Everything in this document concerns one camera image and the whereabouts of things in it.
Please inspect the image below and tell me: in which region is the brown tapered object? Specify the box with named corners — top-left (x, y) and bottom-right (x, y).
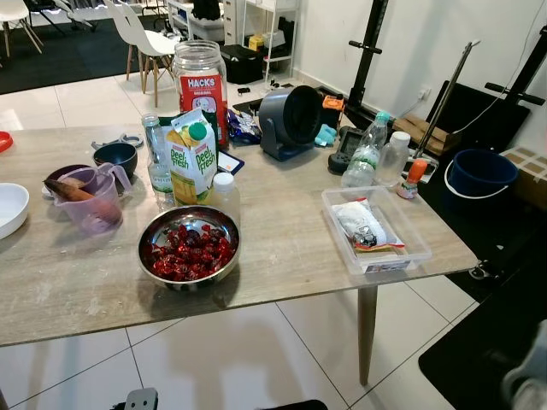
top-left (56, 179), bottom-right (97, 203)

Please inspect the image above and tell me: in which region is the large black floor mat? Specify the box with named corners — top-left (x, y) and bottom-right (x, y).
top-left (419, 81), bottom-right (547, 410)

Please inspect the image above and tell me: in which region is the blue snack bag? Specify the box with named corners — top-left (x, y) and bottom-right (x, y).
top-left (227, 109), bottom-right (262, 146)

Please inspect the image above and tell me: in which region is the white plastic chair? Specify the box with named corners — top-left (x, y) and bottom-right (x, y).
top-left (0, 0), bottom-right (44, 56)
top-left (107, 0), bottom-right (180, 108)

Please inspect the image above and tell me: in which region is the Hacks candy jar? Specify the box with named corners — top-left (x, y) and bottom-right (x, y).
top-left (174, 41), bottom-right (229, 146)

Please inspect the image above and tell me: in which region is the purple measuring jug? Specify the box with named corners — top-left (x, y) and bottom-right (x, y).
top-left (44, 164), bottom-right (132, 236)

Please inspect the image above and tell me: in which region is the slim clear water bottle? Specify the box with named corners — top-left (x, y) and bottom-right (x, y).
top-left (142, 114), bottom-right (174, 210)

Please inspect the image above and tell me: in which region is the frosted bottle white cap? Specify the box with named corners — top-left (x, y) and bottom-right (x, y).
top-left (376, 131), bottom-right (412, 187)

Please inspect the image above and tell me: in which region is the Peel Fresh juice carton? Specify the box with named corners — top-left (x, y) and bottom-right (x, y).
top-left (167, 109), bottom-right (219, 206)

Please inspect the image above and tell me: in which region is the black carry case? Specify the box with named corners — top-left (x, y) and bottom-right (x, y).
top-left (221, 44), bottom-right (266, 85)

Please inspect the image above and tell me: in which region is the white shelf unit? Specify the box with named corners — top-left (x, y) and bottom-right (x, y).
top-left (222, 0), bottom-right (300, 78)

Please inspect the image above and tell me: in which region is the black tablet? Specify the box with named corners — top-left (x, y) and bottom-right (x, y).
top-left (216, 150), bottom-right (245, 175)

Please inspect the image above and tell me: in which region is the blue bucket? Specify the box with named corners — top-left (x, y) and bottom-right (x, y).
top-left (444, 149), bottom-right (519, 202)

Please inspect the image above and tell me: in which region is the black metal upright stand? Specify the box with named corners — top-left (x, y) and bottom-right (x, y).
top-left (346, 0), bottom-right (390, 108)

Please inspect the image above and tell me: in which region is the dark purple bowl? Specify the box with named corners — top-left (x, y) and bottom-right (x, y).
top-left (44, 164), bottom-right (91, 190)

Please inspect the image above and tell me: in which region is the small bottle orange cap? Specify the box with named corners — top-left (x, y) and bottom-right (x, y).
top-left (398, 159), bottom-right (427, 200)

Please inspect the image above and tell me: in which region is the silver metal clamp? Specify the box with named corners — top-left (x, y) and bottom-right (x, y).
top-left (91, 132), bottom-right (144, 150)

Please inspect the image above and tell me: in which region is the clear plastic container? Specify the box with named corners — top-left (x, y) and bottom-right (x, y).
top-left (322, 186), bottom-right (432, 274)

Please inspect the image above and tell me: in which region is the black handheld device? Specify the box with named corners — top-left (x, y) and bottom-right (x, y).
top-left (330, 126), bottom-right (367, 176)

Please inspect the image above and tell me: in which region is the white food packet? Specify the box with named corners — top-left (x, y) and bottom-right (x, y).
top-left (332, 198), bottom-right (407, 253)

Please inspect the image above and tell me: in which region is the round steel bowl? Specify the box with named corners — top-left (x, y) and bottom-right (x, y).
top-left (138, 205), bottom-right (241, 290)

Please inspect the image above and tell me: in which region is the plain white bowl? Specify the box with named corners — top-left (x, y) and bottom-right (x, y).
top-left (0, 183), bottom-right (30, 240)

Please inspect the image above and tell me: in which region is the dark blue bowl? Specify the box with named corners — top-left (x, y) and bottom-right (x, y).
top-left (93, 143), bottom-right (138, 178)

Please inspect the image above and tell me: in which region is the long-handled mop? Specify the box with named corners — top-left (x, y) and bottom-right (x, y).
top-left (409, 41), bottom-right (481, 179)

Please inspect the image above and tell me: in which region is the water bottle green cap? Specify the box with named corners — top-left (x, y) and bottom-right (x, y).
top-left (342, 111), bottom-right (391, 189)

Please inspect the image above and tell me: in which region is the teal plastic object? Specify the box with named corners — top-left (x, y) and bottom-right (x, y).
top-left (314, 125), bottom-right (338, 148)

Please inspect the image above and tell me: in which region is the red wrapped candies pile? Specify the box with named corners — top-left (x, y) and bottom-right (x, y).
top-left (147, 224), bottom-right (234, 281)

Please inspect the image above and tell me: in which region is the black carpet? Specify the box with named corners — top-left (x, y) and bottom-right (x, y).
top-left (0, 13), bottom-right (185, 95)

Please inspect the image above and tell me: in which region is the small clear bottle white cap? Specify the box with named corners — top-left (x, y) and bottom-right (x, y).
top-left (208, 173), bottom-right (241, 225)

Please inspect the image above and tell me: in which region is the flat brown cardboard box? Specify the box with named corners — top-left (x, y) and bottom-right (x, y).
top-left (392, 114), bottom-right (462, 156)

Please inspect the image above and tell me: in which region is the grey round desk fan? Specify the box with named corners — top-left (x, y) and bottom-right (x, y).
top-left (259, 85), bottom-right (324, 161)

